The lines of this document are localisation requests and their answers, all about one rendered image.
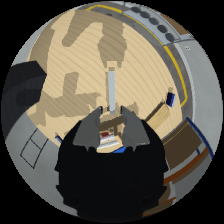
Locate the light brown wooden board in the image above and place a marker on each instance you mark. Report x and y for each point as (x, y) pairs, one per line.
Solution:
(160, 114)

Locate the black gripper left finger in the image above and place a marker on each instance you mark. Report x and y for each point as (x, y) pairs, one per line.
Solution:
(82, 136)

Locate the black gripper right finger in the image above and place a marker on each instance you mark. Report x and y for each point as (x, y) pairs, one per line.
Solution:
(138, 134)

